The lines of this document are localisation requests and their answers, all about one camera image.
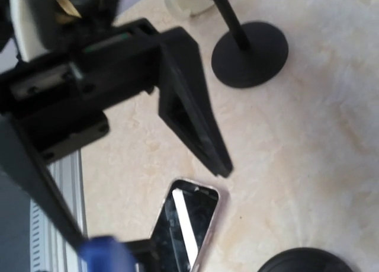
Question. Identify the clear-case black phone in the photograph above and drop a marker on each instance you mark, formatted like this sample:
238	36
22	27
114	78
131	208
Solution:
186	224

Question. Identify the aluminium front rail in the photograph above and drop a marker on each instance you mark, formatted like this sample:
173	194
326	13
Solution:
49	251

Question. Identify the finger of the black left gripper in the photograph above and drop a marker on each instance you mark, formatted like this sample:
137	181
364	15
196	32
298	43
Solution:
24	165
184	102

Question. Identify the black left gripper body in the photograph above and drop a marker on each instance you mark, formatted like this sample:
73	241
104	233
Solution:
59	99

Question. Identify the blue-edged black phone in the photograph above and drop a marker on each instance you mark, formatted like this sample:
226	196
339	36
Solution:
106	254

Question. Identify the black round-base phone stand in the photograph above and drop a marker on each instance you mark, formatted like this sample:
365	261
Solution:
305	260

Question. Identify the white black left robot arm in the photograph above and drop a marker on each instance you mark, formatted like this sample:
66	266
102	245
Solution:
44	27

